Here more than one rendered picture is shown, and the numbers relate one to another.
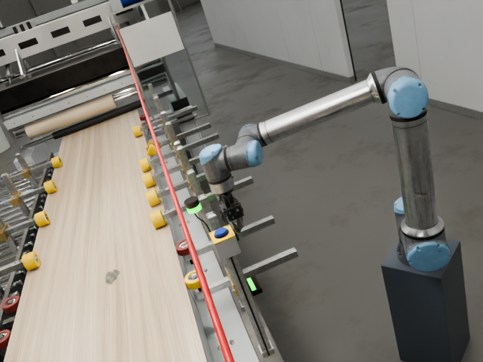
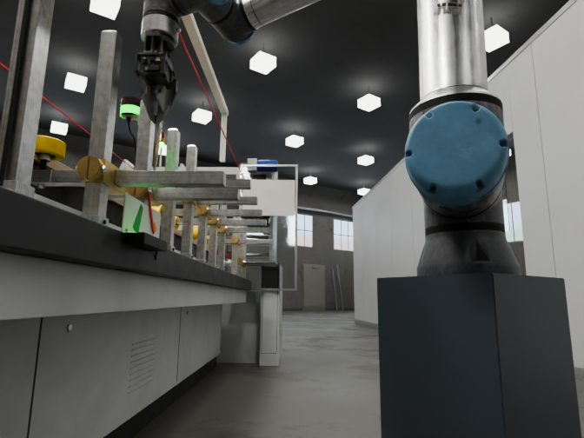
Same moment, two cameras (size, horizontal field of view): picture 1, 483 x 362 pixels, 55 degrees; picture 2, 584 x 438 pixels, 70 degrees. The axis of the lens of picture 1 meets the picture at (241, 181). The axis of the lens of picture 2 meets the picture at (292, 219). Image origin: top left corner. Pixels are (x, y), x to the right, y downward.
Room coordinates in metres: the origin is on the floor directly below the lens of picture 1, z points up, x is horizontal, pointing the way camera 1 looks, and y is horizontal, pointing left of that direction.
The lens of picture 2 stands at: (0.66, -0.40, 0.56)
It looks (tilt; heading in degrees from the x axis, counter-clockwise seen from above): 11 degrees up; 8
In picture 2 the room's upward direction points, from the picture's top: 1 degrees clockwise
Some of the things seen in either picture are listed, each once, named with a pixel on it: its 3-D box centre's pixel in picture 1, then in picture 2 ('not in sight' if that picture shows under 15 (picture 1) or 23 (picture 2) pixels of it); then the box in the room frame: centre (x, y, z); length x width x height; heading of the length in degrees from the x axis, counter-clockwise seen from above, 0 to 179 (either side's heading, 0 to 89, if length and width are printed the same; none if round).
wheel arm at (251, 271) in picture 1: (247, 273); (128, 179); (1.51, 0.10, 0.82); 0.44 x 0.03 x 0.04; 97
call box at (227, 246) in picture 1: (225, 243); not in sight; (1.21, 0.11, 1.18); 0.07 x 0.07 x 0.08; 7
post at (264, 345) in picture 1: (249, 304); (28, 60); (1.20, 0.11, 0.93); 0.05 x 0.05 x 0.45; 7
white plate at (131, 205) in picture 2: not in sight; (143, 222); (1.68, 0.15, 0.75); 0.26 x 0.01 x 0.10; 7
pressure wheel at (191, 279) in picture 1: (198, 286); (43, 162); (1.48, 0.29, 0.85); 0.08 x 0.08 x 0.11
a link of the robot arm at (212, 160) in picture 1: (215, 163); (163, 3); (1.55, 0.07, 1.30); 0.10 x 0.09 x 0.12; 74
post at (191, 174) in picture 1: (206, 212); (169, 195); (1.96, 0.21, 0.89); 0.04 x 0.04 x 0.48; 7
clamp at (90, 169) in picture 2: (236, 280); (102, 175); (1.49, 0.15, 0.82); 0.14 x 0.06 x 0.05; 7
